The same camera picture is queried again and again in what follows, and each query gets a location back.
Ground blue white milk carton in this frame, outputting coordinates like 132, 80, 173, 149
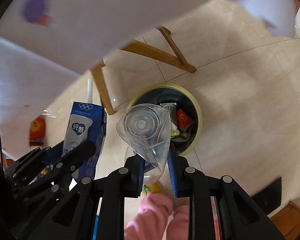
61, 78, 108, 183

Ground yellow green snack bag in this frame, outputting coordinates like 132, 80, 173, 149
171, 129, 180, 138

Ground clear plastic cup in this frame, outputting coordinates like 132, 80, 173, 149
116, 103, 171, 185

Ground checkered paper cup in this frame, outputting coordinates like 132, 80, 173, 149
163, 103, 177, 122

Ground yellow rimmed trash bin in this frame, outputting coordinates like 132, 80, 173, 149
128, 83, 203, 156

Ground left yellow slipper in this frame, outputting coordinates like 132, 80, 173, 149
141, 182, 164, 196

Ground pink trouser legs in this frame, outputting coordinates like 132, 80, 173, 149
124, 193, 189, 239

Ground cartoon printed tablecloth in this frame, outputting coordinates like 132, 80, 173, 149
0, 0, 300, 160

